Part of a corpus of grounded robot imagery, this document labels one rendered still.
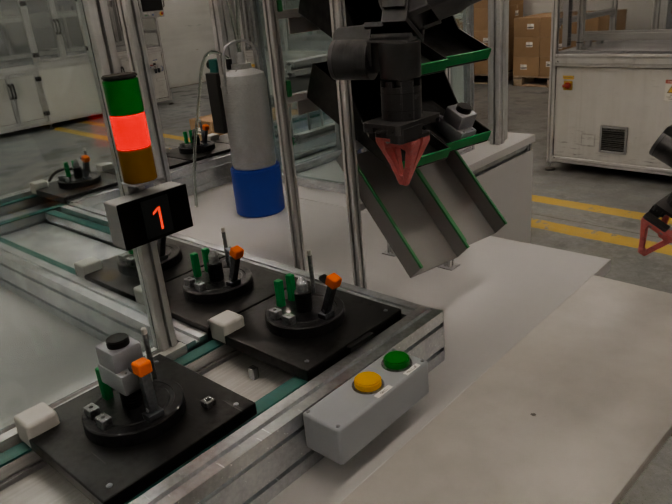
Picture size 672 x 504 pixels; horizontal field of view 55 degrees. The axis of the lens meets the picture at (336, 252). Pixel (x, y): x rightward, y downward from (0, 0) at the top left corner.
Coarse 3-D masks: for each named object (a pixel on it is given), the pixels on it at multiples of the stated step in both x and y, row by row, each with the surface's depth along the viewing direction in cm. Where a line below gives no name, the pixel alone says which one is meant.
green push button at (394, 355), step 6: (390, 354) 100; (396, 354) 100; (402, 354) 100; (384, 360) 99; (390, 360) 99; (396, 360) 99; (402, 360) 98; (408, 360) 99; (390, 366) 98; (396, 366) 98; (402, 366) 98
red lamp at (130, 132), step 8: (144, 112) 95; (112, 120) 93; (120, 120) 93; (128, 120) 93; (136, 120) 93; (144, 120) 95; (112, 128) 94; (120, 128) 93; (128, 128) 93; (136, 128) 94; (144, 128) 95; (120, 136) 94; (128, 136) 93; (136, 136) 94; (144, 136) 95; (120, 144) 94; (128, 144) 94; (136, 144) 94; (144, 144) 95
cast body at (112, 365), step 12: (120, 336) 87; (96, 348) 87; (108, 348) 86; (120, 348) 86; (132, 348) 87; (108, 360) 86; (120, 360) 86; (132, 360) 87; (108, 372) 87; (120, 372) 86; (108, 384) 89; (120, 384) 86; (132, 384) 87
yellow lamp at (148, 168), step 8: (120, 152) 95; (128, 152) 94; (136, 152) 94; (144, 152) 95; (152, 152) 97; (120, 160) 96; (128, 160) 95; (136, 160) 95; (144, 160) 95; (152, 160) 97; (128, 168) 95; (136, 168) 95; (144, 168) 96; (152, 168) 97; (128, 176) 96; (136, 176) 96; (144, 176) 96; (152, 176) 97
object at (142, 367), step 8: (136, 360) 85; (144, 360) 85; (128, 368) 86; (136, 368) 84; (144, 368) 84; (144, 376) 85; (144, 384) 85; (152, 384) 86; (144, 392) 85; (152, 392) 86; (144, 400) 86; (152, 400) 86; (152, 408) 86
